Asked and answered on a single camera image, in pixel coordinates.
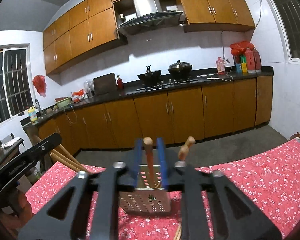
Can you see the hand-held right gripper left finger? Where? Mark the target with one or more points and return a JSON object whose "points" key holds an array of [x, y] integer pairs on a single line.
{"points": [[138, 160]]}

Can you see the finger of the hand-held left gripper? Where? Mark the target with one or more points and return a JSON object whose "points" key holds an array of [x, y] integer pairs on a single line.
{"points": [[45, 147]]}

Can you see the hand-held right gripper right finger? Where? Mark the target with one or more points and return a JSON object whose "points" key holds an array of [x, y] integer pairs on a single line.
{"points": [[162, 160]]}

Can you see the perforated metal chopstick holder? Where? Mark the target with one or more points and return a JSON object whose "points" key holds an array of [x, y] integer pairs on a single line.
{"points": [[145, 201]]}

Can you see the person's left hand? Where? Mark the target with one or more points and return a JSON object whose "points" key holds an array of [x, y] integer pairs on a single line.
{"points": [[23, 205]]}

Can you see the white cloth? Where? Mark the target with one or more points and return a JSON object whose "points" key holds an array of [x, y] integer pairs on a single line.
{"points": [[12, 142]]}

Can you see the yellow detergent bottle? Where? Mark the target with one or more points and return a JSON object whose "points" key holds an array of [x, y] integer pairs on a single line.
{"points": [[33, 115]]}

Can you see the metal sink faucet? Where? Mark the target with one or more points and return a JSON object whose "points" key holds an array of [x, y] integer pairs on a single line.
{"points": [[38, 107]]}

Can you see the green basin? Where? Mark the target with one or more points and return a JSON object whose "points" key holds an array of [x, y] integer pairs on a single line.
{"points": [[63, 102]]}

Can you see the red and white plastic bag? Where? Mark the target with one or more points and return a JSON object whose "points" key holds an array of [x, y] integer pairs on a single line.
{"points": [[78, 96]]}

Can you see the hanging red plastic bag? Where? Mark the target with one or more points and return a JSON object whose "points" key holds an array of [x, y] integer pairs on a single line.
{"points": [[39, 85]]}

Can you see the small barred window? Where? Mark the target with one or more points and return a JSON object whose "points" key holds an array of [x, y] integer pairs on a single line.
{"points": [[12, 85]]}

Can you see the clear plastic bag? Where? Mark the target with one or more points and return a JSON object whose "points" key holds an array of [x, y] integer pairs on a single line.
{"points": [[89, 88]]}

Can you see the wooden base cabinets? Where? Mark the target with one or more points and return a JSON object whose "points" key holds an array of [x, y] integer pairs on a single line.
{"points": [[215, 105]]}

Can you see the black gas stove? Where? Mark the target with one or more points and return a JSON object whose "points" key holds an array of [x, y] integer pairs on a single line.
{"points": [[165, 83]]}

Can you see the small red bottle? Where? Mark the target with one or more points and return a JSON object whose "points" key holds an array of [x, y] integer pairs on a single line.
{"points": [[120, 83]]}

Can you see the dark wooden cutting board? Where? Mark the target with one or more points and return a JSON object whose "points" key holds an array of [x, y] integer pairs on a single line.
{"points": [[104, 84]]}

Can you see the open black wok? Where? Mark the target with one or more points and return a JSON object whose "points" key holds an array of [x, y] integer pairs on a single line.
{"points": [[150, 76]]}

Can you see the red floral tablecloth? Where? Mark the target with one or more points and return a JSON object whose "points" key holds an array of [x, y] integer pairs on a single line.
{"points": [[252, 180]]}

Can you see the black wok with lid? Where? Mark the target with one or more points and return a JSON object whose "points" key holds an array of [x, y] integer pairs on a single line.
{"points": [[180, 68]]}

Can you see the white phone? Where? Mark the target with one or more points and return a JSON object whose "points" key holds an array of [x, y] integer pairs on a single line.
{"points": [[213, 78]]}

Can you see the pink bottle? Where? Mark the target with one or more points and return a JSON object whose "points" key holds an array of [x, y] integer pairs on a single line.
{"points": [[220, 66]]}

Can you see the green bottle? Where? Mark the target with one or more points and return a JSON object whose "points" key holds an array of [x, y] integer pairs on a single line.
{"points": [[243, 59]]}

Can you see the red thermos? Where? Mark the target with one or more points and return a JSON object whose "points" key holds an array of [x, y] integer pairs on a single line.
{"points": [[250, 61], [258, 60]]}

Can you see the black kitchen countertop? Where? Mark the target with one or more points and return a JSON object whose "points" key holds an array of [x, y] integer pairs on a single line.
{"points": [[265, 70]]}

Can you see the crumpled red plastic bag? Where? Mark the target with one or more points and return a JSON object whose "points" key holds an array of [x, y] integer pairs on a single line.
{"points": [[241, 47]]}

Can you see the brown rounded object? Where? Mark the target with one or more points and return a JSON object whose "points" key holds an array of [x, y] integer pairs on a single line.
{"points": [[298, 138]]}

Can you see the steel range hood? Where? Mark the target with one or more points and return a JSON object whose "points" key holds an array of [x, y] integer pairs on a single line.
{"points": [[150, 17]]}

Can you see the large barred window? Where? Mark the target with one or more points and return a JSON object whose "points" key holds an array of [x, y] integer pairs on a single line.
{"points": [[295, 30]]}

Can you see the wooden wall cabinets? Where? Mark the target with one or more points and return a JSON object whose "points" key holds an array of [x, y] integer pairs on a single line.
{"points": [[215, 5]]}

